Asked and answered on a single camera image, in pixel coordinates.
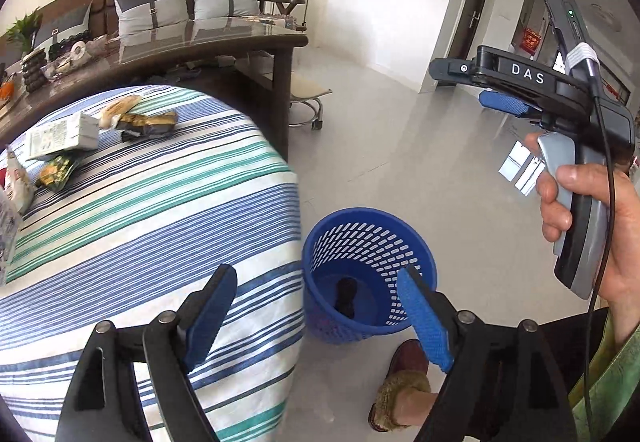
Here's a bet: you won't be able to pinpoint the bread in clear packet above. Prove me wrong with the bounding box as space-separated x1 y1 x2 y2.
98 94 143 129

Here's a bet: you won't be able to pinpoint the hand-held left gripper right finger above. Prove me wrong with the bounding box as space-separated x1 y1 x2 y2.
396 265 581 442

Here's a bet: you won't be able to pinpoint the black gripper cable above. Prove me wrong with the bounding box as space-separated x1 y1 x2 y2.
582 64 617 442

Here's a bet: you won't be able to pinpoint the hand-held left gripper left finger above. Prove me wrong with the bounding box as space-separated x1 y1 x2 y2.
54 264 238 442

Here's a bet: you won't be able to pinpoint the person's right hand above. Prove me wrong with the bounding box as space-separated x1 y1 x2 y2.
525 132 640 339

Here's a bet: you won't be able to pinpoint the dark snack packet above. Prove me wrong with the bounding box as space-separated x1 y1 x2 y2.
116 111 179 143

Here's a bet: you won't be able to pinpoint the white and red bag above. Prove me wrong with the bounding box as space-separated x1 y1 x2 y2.
0 145 36 215

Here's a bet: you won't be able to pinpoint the dark stacked containers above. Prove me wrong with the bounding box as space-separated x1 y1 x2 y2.
22 50 49 93

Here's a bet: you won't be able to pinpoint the striped tablecloth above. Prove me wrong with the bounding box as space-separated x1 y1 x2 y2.
0 84 307 442

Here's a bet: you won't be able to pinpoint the cream wheeled stool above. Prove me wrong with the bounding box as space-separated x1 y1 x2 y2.
289 72 333 131

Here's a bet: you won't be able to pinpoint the red wall decoration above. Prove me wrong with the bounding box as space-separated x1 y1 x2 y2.
520 27 546 55

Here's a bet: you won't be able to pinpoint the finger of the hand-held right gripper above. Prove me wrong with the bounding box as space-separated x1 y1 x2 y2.
478 90 537 118
428 56 478 85

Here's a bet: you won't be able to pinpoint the person's leg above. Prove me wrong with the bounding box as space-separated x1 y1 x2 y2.
395 389 443 428

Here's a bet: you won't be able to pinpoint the brown furry slipper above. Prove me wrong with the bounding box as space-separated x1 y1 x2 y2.
368 339 432 433

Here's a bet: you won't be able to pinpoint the person's right forearm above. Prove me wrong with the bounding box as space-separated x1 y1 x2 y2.
567 304 640 442

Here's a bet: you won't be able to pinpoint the clear printed packet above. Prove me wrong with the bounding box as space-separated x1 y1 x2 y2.
0 189 23 285

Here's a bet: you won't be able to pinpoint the brown wooden desk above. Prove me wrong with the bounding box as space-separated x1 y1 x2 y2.
0 17 309 163

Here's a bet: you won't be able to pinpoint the green snack packet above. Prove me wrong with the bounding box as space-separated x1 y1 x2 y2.
36 154 81 193

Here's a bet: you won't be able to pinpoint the white printed carton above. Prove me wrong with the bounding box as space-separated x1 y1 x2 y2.
25 112 101 162

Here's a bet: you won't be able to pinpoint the green potted plant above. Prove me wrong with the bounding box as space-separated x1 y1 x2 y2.
2 8 43 55

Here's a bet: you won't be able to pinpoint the blue mesh waste basket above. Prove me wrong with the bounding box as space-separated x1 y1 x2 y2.
301 207 438 345

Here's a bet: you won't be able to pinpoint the dark wrapper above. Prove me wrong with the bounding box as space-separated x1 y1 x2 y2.
336 276 359 318

